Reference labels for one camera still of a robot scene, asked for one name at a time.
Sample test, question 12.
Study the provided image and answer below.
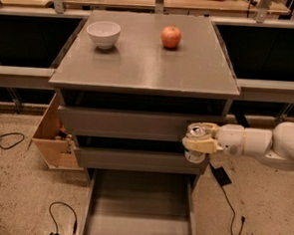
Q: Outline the grey metal rail left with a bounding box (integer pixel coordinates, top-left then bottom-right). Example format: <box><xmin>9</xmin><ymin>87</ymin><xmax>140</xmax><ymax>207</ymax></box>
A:
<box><xmin>0</xmin><ymin>66</ymin><xmax>55</xmax><ymax>90</ymax></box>

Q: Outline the grey metal rail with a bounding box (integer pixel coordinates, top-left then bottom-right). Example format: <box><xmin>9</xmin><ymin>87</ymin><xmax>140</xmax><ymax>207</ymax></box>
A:
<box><xmin>0</xmin><ymin>66</ymin><xmax>55</xmax><ymax>90</ymax></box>
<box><xmin>236</xmin><ymin>79</ymin><xmax>294</xmax><ymax>104</ymax></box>

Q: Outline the cardboard box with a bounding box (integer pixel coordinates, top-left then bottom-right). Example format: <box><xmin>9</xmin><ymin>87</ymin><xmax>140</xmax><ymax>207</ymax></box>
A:
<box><xmin>32</xmin><ymin>95</ymin><xmax>81</xmax><ymax>170</ymax></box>

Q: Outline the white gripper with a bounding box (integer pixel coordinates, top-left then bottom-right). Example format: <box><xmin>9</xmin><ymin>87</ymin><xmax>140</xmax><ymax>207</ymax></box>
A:
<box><xmin>182</xmin><ymin>122</ymin><xmax>245</xmax><ymax>156</ymax></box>

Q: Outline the red apple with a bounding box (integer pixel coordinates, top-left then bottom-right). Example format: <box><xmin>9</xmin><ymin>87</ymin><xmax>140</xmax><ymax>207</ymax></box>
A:
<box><xmin>160</xmin><ymin>26</ymin><xmax>181</xmax><ymax>49</ymax></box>

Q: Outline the black power adapter right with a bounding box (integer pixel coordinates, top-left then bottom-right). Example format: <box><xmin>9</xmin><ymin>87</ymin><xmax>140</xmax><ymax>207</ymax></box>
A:
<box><xmin>211</xmin><ymin>167</ymin><xmax>231</xmax><ymax>186</ymax></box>

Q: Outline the white ceramic bowl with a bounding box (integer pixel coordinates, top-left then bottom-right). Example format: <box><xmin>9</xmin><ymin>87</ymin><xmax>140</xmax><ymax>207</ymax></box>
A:
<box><xmin>87</xmin><ymin>21</ymin><xmax>122</xmax><ymax>49</ymax></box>

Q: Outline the silver 7up can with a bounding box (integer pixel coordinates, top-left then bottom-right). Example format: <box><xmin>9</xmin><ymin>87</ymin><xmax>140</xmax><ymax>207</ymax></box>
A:
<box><xmin>184</xmin><ymin>122</ymin><xmax>211</xmax><ymax>164</ymax></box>

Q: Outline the black looped cable bottom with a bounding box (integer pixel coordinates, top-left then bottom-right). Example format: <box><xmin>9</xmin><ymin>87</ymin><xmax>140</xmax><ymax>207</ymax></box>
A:
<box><xmin>45</xmin><ymin>200</ymin><xmax>80</xmax><ymax>235</ymax></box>

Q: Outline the grey middle drawer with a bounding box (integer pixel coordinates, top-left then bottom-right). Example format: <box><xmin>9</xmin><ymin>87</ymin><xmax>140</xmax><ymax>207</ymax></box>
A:
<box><xmin>74</xmin><ymin>147</ymin><xmax>208</xmax><ymax>174</ymax></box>

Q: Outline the black cable right floor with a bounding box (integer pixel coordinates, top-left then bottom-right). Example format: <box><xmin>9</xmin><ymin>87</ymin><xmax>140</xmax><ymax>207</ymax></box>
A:
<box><xmin>216</xmin><ymin>183</ymin><xmax>249</xmax><ymax>235</ymax></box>

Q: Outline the grey metal rail right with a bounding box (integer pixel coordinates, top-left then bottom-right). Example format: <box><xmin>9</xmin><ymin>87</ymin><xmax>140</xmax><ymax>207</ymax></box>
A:
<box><xmin>236</xmin><ymin>79</ymin><xmax>294</xmax><ymax>104</ymax></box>

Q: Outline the grey open bottom drawer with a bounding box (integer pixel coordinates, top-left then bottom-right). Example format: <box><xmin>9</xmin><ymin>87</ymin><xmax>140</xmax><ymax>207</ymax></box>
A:
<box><xmin>78</xmin><ymin>169</ymin><xmax>196</xmax><ymax>235</ymax></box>

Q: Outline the grey top drawer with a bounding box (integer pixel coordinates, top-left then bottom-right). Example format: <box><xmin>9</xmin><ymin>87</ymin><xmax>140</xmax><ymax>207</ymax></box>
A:
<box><xmin>59</xmin><ymin>106</ymin><xmax>217</xmax><ymax>142</ymax></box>

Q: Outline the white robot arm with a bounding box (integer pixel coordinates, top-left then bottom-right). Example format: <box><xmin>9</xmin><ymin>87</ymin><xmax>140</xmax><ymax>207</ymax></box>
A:
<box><xmin>182</xmin><ymin>121</ymin><xmax>294</xmax><ymax>171</ymax></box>

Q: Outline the grey drawer cabinet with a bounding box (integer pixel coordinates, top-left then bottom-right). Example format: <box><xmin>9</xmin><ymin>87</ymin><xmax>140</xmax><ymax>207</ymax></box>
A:
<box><xmin>41</xmin><ymin>6</ymin><xmax>245</xmax><ymax>192</ymax></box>

